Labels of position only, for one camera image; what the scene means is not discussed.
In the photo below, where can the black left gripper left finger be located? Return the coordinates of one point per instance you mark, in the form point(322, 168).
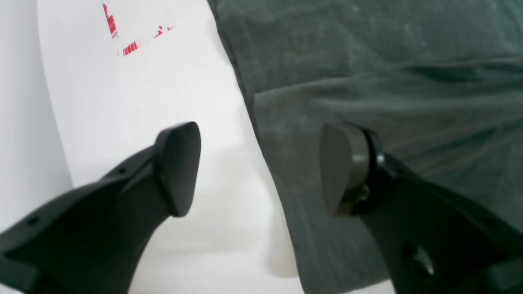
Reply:
point(91, 239)

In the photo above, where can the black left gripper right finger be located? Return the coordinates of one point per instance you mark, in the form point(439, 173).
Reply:
point(433, 240)

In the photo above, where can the dark grey t-shirt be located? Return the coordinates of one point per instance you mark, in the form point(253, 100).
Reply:
point(439, 81)

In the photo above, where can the red tape marking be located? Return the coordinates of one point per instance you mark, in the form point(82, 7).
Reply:
point(135, 23)

